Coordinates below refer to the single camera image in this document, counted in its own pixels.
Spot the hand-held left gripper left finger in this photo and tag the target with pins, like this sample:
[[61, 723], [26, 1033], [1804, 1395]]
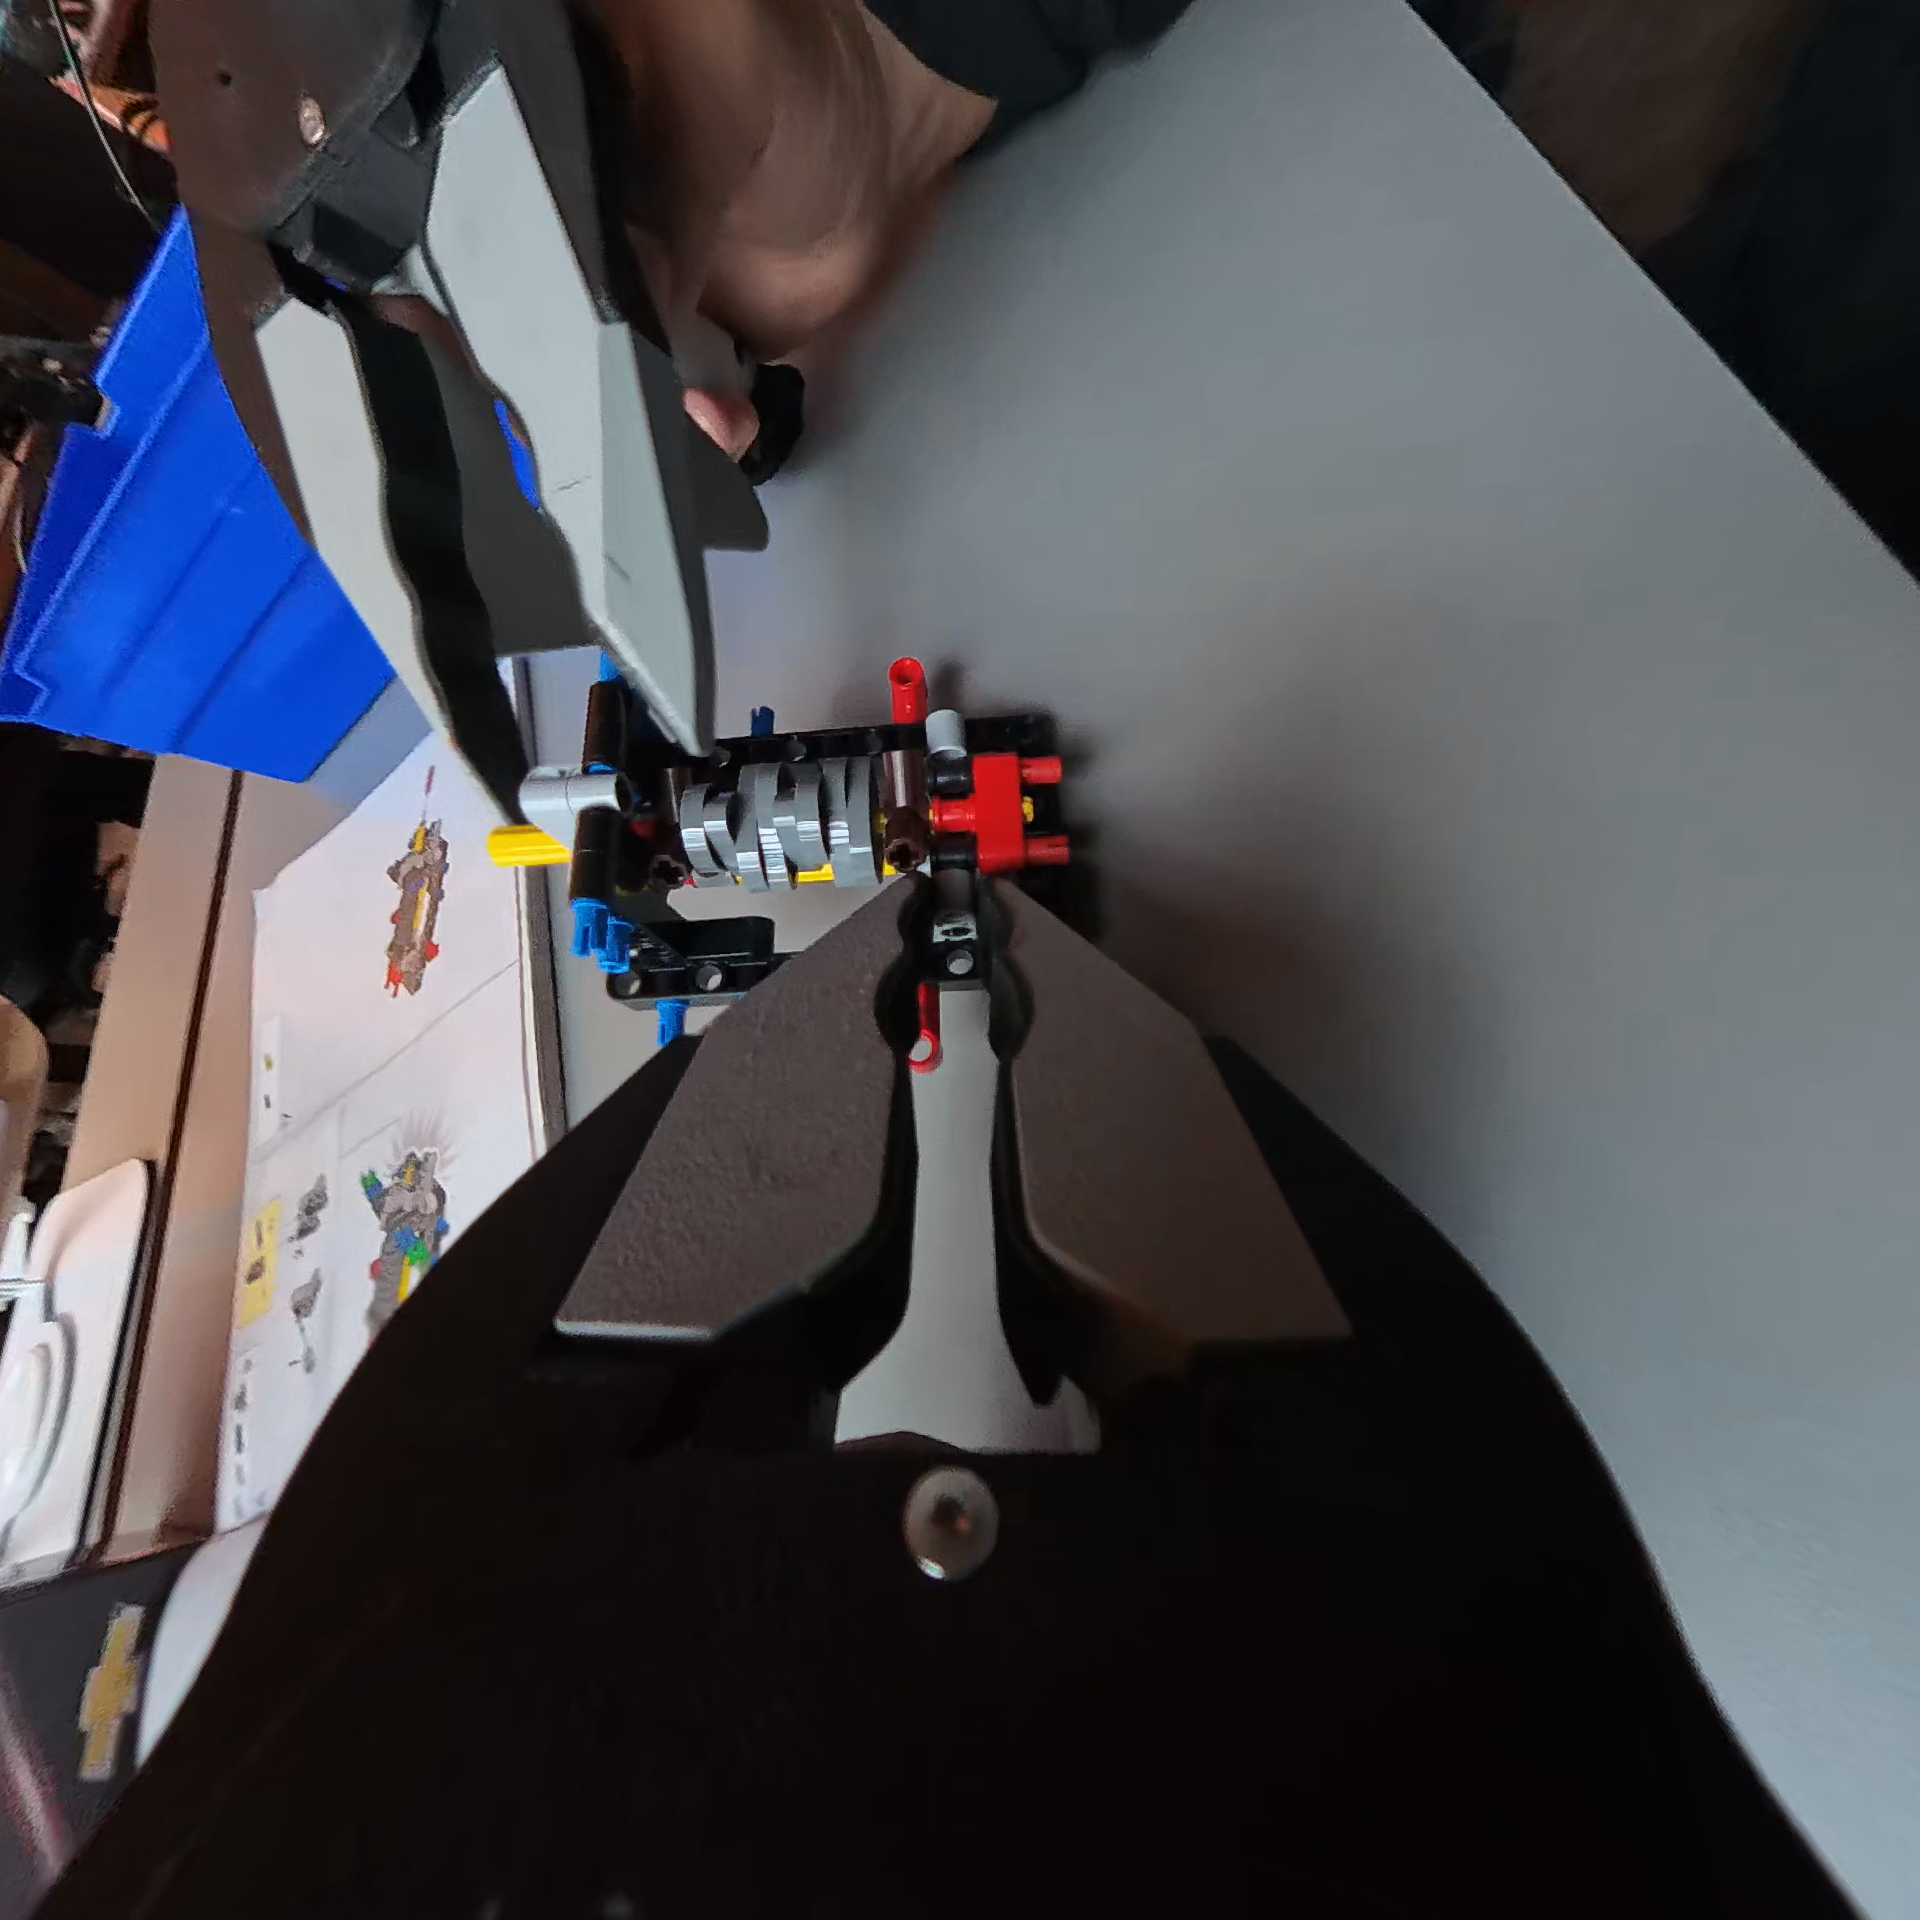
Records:
[[735, 1186]]

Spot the small yellow lego connector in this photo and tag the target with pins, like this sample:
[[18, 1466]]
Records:
[[525, 846]]

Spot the orange and black object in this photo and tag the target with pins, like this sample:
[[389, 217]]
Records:
[[133, 119]]

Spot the black printed car box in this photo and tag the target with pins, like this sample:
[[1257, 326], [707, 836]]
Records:
[[61, 1668]]

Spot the blue plastic bin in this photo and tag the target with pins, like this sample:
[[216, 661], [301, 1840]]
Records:
[[151, 525]]

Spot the person's right hand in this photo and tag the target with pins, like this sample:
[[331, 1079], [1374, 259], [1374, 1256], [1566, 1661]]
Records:
[[783, 163]]

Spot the white carton with curved print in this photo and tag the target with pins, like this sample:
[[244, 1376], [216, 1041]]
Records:
[[90, 1276]]

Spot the black lego frame assembly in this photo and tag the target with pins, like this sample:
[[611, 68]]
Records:
[[783, 811]]

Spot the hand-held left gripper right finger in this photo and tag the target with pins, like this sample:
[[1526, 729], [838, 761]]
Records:
[[1171, 1186]]

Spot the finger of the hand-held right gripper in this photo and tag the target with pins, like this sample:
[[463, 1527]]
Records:
[[324, 436], [525, 257]]

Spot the lego instruction booklet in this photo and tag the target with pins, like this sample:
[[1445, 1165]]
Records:
[[453, 1051]]

